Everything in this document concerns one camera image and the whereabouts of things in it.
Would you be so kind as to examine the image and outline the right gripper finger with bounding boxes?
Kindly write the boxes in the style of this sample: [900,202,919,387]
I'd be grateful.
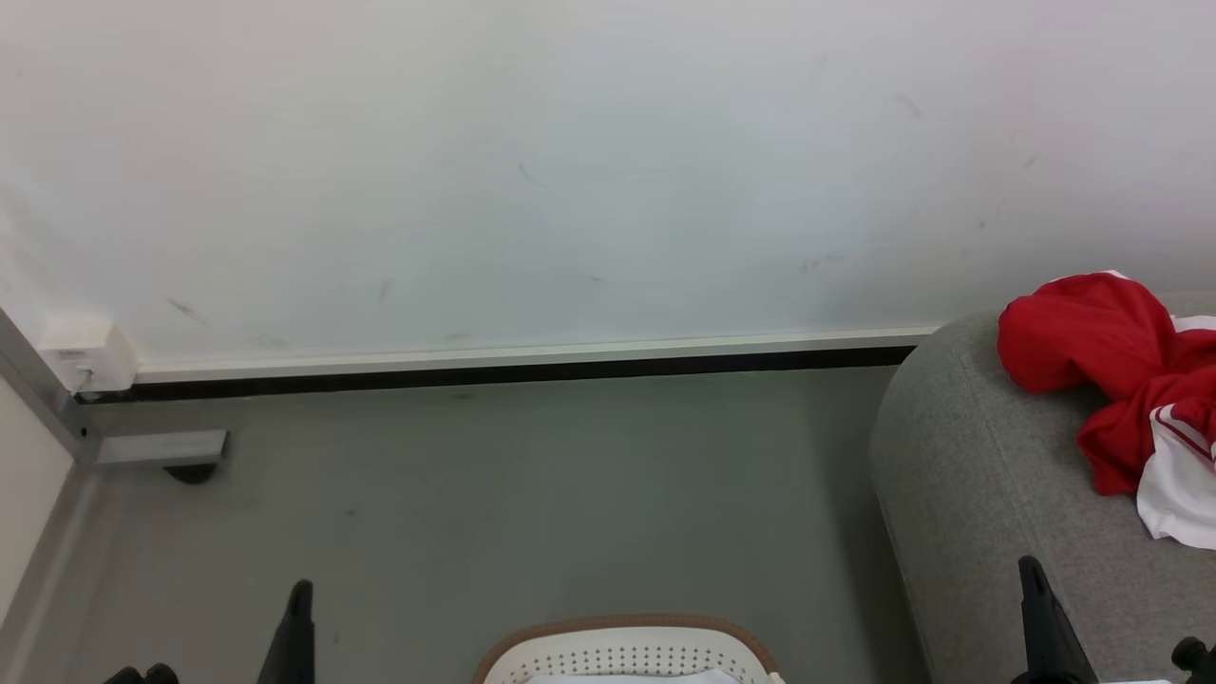
[1012,556,1099,684]
[1170,638,1216,684]

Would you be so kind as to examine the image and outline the red and white garment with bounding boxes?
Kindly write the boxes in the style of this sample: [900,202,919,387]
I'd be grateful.
[997,272,1216,552]

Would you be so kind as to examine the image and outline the white perforated laundry basket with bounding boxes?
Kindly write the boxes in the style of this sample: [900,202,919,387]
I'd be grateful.
[472,615,786,684]

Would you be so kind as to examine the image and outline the grey fabric sofa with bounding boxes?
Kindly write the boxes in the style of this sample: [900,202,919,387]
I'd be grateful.
[868,293,1216,684]

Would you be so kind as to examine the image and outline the grey metal frame foot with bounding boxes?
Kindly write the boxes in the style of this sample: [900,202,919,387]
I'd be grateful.
[0,307,230,486]

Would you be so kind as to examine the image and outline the white wall socket box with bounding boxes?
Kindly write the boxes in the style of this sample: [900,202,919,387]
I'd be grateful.
[38,316,141,395]

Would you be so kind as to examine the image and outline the white wall baseboard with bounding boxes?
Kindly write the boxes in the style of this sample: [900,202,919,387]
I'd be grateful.
[81,326,943,404]

